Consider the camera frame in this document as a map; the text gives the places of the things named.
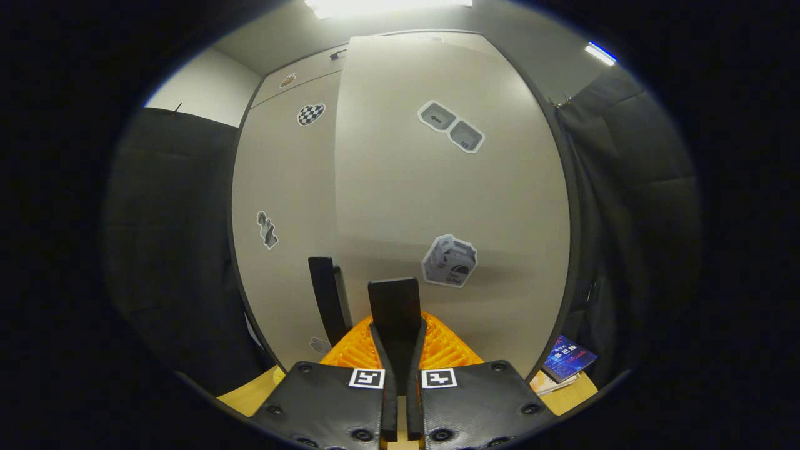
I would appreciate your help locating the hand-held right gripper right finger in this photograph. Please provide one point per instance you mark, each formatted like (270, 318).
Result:
(414, 406)

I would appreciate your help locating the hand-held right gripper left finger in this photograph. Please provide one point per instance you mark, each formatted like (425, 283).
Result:
(389, 406)

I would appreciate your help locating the white door with checkered sticker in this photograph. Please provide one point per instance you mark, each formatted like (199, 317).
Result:
(287, 187)

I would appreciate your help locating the white paper booklet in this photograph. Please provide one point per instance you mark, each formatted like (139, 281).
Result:
(544, 384)

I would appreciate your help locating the blue book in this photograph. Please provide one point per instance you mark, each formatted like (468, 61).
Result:
(569, 358)

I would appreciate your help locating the black backdrop cloth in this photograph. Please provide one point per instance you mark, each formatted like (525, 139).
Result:
(169, 250)

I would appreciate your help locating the small ceiling light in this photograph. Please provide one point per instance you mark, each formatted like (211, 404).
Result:
(601, 54)

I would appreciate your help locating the large ceiling light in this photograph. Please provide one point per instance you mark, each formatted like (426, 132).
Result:
(387, 6)

